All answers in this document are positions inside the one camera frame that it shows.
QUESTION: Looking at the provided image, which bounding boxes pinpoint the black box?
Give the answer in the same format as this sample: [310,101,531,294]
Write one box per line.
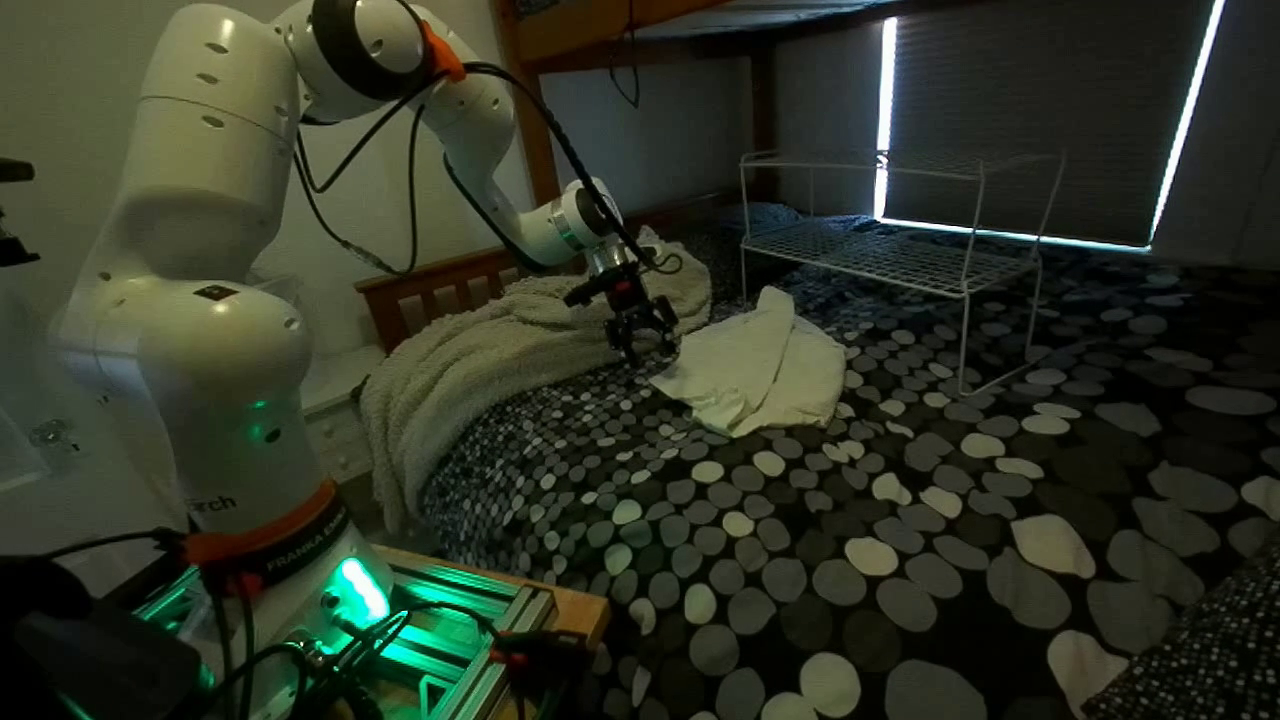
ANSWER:
[0,557,209,720]

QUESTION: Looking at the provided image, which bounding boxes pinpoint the aluminium base frame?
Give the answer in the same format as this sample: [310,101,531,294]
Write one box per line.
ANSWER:
[132,544,560,720]

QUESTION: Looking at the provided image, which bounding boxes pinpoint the white wire rack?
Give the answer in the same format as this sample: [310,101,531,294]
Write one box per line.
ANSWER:
[736,150,1073,393]

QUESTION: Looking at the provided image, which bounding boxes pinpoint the dark window blind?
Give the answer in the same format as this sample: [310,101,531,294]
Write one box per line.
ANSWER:
[889,0,1219,252]

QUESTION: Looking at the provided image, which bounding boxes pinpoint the wooden bunk bed frame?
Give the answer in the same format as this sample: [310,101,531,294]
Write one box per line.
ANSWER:
[354,0,913,357]

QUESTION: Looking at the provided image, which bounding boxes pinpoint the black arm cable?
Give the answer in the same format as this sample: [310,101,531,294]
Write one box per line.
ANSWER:
[284,55,649,282]

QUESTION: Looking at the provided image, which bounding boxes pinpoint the black clothes hanger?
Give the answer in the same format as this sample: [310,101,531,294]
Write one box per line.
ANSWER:
[605,0,649,114]

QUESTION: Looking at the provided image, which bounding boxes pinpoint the small-dotted dark pillow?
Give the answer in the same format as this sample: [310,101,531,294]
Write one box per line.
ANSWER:
[1075,528,1280,720]

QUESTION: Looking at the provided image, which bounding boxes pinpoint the black spotted duvet cover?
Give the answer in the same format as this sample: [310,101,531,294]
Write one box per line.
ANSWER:
[412,195,1280,720]

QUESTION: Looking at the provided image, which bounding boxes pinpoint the white cloth towel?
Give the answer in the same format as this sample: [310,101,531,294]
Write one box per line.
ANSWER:
[649,282,853,439]

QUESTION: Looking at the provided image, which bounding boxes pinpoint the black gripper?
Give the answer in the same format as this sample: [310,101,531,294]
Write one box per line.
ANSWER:
[560,256,688,368]

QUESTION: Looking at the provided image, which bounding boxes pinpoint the black red base cable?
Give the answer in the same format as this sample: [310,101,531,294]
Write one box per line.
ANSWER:
[195,574,412,720]

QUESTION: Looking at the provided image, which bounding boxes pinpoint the cream knitted blanket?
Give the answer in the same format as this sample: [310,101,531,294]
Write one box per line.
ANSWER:
[354,223,719,541]

